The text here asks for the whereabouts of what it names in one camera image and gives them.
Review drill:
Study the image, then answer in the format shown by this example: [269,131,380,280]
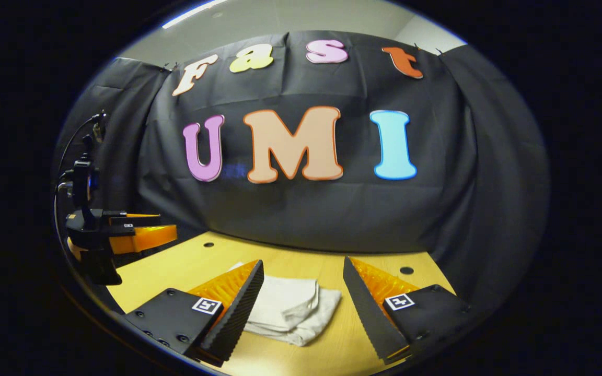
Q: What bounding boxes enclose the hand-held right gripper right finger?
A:
[343,256,474,366]

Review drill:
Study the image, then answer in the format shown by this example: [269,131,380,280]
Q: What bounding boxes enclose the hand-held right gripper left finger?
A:
[123,260,265,368]

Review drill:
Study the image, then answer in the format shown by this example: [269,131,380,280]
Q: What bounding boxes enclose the black backdrop cloth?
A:
[53,30,550,314]

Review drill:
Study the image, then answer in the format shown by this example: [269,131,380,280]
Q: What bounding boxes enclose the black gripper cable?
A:
[56,111,108,181]

